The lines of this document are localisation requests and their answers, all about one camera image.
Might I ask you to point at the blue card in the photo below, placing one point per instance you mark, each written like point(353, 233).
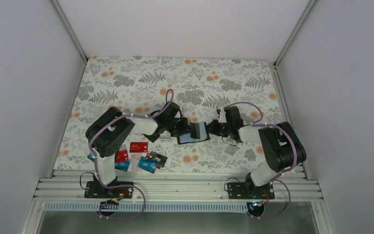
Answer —
point(91, 157)
point(147, 164)
point(123, 165)

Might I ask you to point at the red card lower left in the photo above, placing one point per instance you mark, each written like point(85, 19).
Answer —
point(122, 155)

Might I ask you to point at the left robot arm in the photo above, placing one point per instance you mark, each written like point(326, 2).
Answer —
point(107, 134)

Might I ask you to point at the aluminium rail frame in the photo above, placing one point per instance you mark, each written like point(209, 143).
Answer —
point(200, 187)

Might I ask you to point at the blue card far left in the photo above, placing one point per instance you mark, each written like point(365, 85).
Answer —
point(91, 157)

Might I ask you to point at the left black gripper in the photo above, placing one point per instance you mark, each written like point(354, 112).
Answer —
point(184, 126)

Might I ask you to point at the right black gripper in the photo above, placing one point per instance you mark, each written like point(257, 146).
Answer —
point(213, 127)

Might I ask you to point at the floral patterned table mat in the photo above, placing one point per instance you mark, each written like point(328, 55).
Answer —
point(139, 84)

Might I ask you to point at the red card centre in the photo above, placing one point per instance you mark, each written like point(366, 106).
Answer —
point(138, 147)

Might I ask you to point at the blue card lower centre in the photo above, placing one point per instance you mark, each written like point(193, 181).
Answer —
point(147, 164)

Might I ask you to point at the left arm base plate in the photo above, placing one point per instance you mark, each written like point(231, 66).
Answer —
point(95, 190)

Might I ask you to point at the black patterned card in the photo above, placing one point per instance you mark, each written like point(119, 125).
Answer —
point(159, 158)

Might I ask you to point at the blue card lower left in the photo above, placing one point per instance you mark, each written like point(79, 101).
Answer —
point(123, 165)

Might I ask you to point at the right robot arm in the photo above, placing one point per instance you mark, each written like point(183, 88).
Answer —
point(282, 148)

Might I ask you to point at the red card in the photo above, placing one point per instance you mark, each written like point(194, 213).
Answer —
point(138, 147)
point(122, 155)

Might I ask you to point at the black card holder wallet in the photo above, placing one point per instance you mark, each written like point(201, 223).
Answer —
point(186, 139)

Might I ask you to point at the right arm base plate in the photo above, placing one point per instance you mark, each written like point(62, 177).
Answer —
point(240, 191)

